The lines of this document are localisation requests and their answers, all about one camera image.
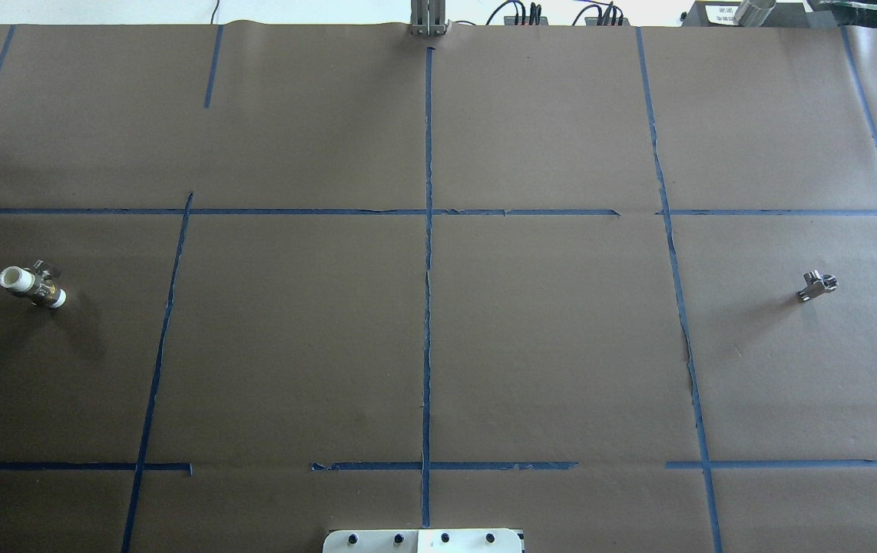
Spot brass PPR valve white ends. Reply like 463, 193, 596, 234
0, 260, 68, 310

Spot dark equipment box with label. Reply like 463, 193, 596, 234
680, 1, 811, 28

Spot black cable bundle right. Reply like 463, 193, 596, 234
571, 2, 632, 27

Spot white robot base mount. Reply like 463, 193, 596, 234
322, 528, 525, 552

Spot small metal pipe fitting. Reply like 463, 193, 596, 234
796, 270, 839, 303

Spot black cable bundle left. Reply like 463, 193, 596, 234
485, 0, 551, 27

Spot grey aluminium profile post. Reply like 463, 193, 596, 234
409, 0, 449, 36

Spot brown paper table cover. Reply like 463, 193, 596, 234
0, 22, 877, 552

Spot black cable bundle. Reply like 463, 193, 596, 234
485, 0, 551, 27
571, 2, 632, 27

